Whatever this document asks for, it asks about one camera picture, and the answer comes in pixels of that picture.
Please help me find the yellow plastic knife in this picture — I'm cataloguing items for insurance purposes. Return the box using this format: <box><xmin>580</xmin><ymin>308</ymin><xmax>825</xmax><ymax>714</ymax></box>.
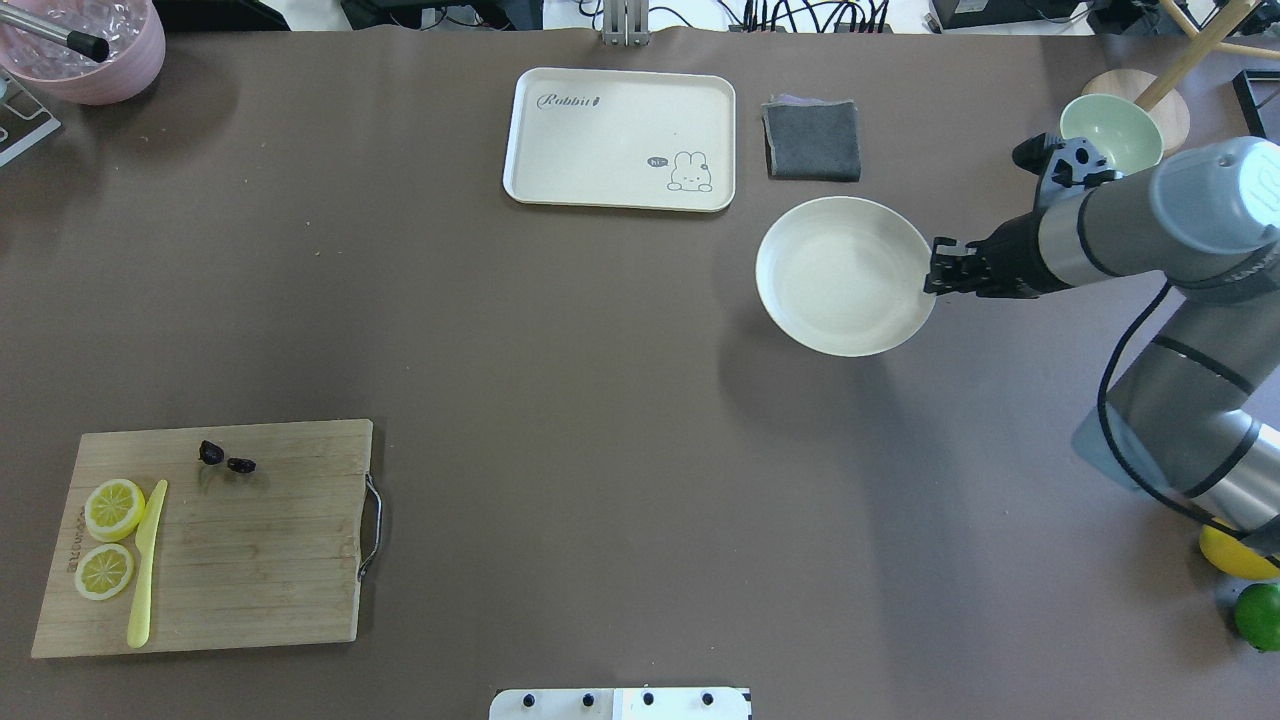
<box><xmin>125</xmin><ymin>479</ymin><xmax>169</xmax><ymax>650</ymax></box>

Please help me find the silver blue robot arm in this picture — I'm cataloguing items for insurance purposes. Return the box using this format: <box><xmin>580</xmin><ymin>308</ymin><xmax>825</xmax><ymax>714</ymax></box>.
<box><xmin>923</xmin><ymin>135</ymin><xmax>1279</xmax><ymax>565</ymax></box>

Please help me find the metal black-tipped muddler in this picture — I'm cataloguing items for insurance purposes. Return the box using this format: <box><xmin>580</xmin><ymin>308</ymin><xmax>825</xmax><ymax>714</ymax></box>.
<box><xmin>1</xmin><ymin>3</ymin><xmax>110</xmax><ymax>63</ymax></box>

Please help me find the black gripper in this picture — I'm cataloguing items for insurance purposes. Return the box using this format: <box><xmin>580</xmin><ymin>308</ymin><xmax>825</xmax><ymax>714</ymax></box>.
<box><xmin>922</xmin><ymin>213</ymin><xmax>1053</xmax><ymax>299</ymax></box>

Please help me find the cream rabbit tray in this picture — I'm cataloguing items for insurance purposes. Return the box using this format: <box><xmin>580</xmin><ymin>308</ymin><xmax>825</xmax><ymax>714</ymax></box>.
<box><xmin>503</xmin><ymin>67</ymin><xmax>737</xmax><ymax>213</ymax></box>

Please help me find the aluminium frame post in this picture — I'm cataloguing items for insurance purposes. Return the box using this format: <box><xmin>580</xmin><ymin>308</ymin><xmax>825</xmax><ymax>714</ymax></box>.
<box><xmin>599</xmin><ymin>0</ymin><xmax>650</xmax><ymax>47</ymax></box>

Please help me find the pink bowl of ice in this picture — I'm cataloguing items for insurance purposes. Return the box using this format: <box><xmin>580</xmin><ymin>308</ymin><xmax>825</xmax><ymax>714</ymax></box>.
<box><xmin>1</xmin><ymin>1</ymin><xmax>166</xmax><ymax>106</ymax></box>

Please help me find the grey folded cloth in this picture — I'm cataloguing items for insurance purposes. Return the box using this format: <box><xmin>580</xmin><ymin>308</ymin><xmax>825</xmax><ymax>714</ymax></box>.
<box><xmin>762</xmin><ymin>95</ymin><xmax>863</xmax><ymax>183</ymax></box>

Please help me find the yellow lemon right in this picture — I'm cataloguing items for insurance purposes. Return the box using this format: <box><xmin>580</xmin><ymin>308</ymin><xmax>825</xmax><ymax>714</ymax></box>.
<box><xmin>1198</xmin><ymin>525</ymin><xmax>1279</xmax><ymax>582</ymax></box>

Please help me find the lemon slice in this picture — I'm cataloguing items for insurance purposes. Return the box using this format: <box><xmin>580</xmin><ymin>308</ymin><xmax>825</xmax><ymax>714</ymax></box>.
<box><xmin>74</xmin><ymin>543</ymin><xmax>134</xmax><ymax>601</ymax></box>
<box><xmin>83</xmin><ymin>478</ymin><xmax>146</xmax><ymax>543</ymax></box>

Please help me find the white round plate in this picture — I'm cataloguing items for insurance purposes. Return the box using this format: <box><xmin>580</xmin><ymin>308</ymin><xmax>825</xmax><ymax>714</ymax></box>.
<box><xmin>755</xmin><ymin>196</ymin><xmax>934</xmax><ymax>357</ymax></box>

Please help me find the green bowl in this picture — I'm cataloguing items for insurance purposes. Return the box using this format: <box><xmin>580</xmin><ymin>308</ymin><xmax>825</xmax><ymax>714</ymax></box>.
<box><xmin>1059</xmin><ymin>94</ymin><xmax>1164</xmax><ymax>176</ymax></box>

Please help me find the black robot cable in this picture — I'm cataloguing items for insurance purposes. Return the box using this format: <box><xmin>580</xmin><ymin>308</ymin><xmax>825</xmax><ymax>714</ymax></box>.
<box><xmin>1096</xmin><ymin>281</ymin><xmax>1251</xmax><ymax>546</ymax></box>

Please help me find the lemon slice left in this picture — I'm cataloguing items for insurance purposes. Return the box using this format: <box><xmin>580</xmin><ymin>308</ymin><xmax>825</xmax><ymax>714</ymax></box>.
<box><xmin>83</xmin><ymin>478</ymin><xmax>146</xmax><ymax>543</ymax></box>

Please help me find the green lime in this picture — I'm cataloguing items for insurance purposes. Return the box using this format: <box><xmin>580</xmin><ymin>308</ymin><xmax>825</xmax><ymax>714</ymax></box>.
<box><xmin>1233</xmin><ymin>583</ymin><xmax>1279</xmax><ymax>653</ymax></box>

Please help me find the lemon slice right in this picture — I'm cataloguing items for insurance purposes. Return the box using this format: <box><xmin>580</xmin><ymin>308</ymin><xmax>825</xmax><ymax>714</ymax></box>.
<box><xmin>74</xmin><ymin>543</ymin><xmax>134</xmax><ymax>601</ymax></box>

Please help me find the wooden stand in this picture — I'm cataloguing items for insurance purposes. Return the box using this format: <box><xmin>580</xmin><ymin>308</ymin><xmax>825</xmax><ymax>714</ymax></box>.
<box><xmin>1082</xmin><ymin>1</ymin><xmax>1277</xmax><ymax>158</ymax></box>

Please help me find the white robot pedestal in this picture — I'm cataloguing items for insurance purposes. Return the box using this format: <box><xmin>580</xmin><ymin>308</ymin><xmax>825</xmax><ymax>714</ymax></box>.
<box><xmin>488</xmin><ymin>685</ymin><xmax>753</xmax><ymax>719</ymax></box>

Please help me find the dark cherry left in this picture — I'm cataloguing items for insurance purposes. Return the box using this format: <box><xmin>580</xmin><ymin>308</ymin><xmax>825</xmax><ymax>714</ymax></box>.
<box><xmin>198</xmin><ymin>439</ymin><xmax>227</xmax><ymax>466</ymax></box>

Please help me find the white cup rack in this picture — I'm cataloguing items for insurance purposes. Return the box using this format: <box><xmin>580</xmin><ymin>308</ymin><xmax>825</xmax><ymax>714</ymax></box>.
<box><xmin>0</xmin><ymin>70</ymin><xmax>61</xmax><ymax>167</ymax></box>

